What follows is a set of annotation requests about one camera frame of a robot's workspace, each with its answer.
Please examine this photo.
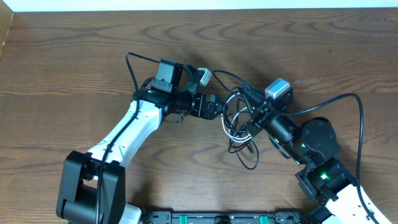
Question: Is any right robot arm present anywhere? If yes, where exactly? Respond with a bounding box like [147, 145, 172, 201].
[238, 86, 389, 223]

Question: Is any camera black cable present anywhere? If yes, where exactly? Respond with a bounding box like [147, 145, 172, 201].
[95, 52, 162, 224]
[279, 93, 382, 224]

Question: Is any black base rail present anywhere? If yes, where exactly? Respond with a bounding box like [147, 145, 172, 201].
[138, 211, 303, 224]

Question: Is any left camera black cable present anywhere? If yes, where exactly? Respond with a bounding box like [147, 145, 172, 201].
[95, 52, 162, 224]

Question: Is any right camera black cable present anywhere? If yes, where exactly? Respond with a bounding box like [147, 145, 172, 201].
[279, 93, 382, 224]

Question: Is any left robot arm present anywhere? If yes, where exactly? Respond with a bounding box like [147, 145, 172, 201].
[56, 88, 225, 223]

